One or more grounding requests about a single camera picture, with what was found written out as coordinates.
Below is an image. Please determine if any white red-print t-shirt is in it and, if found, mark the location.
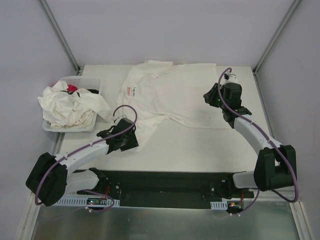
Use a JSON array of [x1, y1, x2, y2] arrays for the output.
[[116, 60, 230, 148]]

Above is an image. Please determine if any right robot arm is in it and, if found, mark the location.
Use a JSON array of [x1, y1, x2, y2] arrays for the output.
[[203, 82, 298, 198]]

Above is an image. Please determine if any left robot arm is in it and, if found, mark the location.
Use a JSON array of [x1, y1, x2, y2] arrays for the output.
[[25, 118, 139, 207]]

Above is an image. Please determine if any white plastic laundry basket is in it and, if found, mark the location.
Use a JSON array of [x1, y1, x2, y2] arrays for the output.
[[42, 75, 104, 133]]

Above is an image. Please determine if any white t-shirt pile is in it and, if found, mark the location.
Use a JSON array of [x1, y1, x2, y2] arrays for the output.
[[37, 80, 113, 130]]

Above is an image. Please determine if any pink t-shirt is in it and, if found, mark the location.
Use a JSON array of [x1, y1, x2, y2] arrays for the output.
[[67, 84, 78, 92]]

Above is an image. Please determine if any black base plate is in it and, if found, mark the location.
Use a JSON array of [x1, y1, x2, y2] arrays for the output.
[[90, 170, 254, 209]]

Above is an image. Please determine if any left white cable duct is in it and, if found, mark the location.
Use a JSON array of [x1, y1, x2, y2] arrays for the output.
[[54, 196, 120, 208]]

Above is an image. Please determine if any white cable duct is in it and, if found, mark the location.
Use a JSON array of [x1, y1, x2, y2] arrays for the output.
[[54, 196, 120, 208], [210, 200, 228, 211]]

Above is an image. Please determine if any right aluminium frame post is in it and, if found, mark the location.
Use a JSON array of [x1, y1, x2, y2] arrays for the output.
[[252, 0, 303, 76]]

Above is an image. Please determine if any aluminium frame post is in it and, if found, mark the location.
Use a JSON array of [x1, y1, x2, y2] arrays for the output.
[[252, 0, 303, 76], [37, 0, 81, 74]]

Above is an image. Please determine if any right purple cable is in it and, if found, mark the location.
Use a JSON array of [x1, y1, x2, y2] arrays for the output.
[[217, 67, 300, 203]]

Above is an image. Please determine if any right white cable duct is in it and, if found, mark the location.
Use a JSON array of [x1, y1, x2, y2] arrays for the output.
[[210, 200, 228, 211]]

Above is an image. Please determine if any aluminium front rail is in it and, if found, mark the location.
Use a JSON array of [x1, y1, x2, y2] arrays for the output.
[[286, 192, 301, 203]]

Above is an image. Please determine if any left aluminium frame post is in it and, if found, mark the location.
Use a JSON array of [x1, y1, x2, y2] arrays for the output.
[[37, 0, 81, 74]]

